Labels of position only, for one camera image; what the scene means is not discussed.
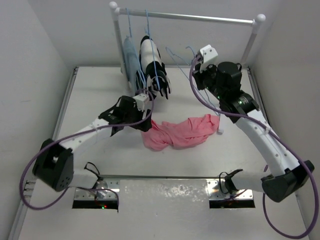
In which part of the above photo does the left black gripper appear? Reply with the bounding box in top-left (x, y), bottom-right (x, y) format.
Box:
top-left (123, 104), bottom-right (151, 132)

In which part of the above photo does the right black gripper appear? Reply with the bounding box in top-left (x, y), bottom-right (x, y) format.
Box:
top-left (192, 59), bottom-right (225, 101)

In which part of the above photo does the pink t shirt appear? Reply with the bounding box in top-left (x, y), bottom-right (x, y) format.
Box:
top-left (141, 114), bottom-right (220, 152)

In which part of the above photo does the blue wire hanger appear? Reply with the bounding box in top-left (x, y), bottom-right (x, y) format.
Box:
top-left (165, 44), bottom-right (222, 117)

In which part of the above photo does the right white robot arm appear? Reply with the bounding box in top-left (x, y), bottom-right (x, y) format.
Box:
top-left (192, 61), bottom-right (315, 203)

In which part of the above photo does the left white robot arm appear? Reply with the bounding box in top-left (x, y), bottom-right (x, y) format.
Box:
top-left (32, 93), bottom-right (154, 192)

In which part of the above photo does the blue hanger with striped garment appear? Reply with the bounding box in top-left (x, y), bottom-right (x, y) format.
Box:
top-left (145, 9), bottom-right (161, 91)

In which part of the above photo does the black and white hanging garment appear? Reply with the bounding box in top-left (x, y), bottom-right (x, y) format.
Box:
top-left (139, 35), bottom-right (172, 100)

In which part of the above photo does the light blue hanging garment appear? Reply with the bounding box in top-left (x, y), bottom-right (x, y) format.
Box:
top-left (122, 36), bottom-right (141, 95)

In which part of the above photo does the white clothes rack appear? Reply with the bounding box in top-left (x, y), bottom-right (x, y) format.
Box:
top-left (108, 1), bottom-right (266, 136)

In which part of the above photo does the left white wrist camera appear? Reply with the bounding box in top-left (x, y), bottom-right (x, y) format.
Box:
top-left (133, 93), bottom-right (149, 112)

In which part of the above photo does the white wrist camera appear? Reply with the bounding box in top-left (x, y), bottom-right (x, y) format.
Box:
top-left (133, 93), bottom-right (149, 112)
top-left (197, 44), bottom-right (219, 73)

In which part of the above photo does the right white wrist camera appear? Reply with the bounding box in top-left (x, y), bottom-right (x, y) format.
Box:
top-left (197, 44), bottom-right (219, 73)

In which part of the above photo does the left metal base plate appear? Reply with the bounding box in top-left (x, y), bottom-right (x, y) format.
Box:
top-left (73, 178), bottom-right (120, 201)

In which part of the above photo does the metal base plate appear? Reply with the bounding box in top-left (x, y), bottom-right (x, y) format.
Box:
top-left (206, 178), bottom-right (254, 201)
top-left (73, 178), bottom-right (120, 201)

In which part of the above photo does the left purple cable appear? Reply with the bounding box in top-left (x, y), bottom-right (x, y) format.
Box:
top-left (19, 88), bottom-right (155, 210)

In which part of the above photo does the purple cable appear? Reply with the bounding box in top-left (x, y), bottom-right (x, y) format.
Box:
top-left (189, 54), bottom-right (320, 239)
top-left (19, 88), bottom-right (155, 210)

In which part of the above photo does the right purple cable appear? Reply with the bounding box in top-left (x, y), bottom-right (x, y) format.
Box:
top-left (189, 54), bottom-right (320, 239)

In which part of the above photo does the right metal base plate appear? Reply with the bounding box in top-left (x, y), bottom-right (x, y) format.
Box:
top-left (206, 178), bottom-right (254, 201)

